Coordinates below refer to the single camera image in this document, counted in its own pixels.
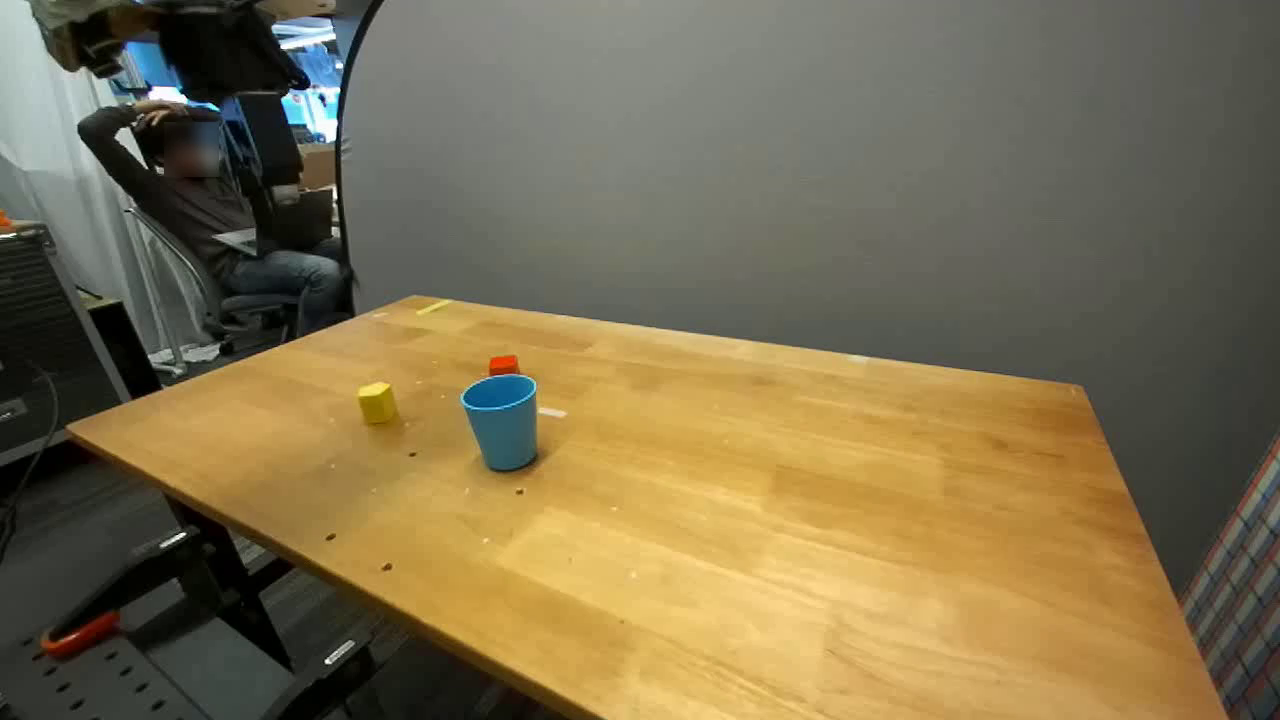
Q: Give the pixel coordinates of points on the yellow block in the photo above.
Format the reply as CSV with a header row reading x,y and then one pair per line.
x,y
377,400

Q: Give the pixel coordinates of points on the orange block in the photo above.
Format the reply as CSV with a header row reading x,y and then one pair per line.
x,y
503,362

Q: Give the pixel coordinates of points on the light blue plastic cup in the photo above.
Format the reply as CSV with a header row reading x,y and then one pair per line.
x,y
507,427

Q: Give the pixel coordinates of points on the grey backdrop screen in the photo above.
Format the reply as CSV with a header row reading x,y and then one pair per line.
x,y
826,160

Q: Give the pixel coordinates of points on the cardboard box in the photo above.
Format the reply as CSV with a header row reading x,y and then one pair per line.
x,y
316,160

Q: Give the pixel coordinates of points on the office chair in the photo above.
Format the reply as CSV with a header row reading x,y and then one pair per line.
x,y
245,317

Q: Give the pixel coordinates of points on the seated person in grey shirt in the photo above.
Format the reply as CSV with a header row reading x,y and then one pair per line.
x,y
201,200

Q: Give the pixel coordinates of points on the white curtain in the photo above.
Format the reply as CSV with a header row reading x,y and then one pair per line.
x,y
66,184

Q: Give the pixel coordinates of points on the black equipment rack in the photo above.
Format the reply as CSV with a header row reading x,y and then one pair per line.
x,y
38,332

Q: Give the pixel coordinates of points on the plaid fabric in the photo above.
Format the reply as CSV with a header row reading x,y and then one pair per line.
x,y
1240,596

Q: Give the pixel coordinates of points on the black table leg frame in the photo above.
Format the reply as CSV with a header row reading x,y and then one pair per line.
x,y
226,572

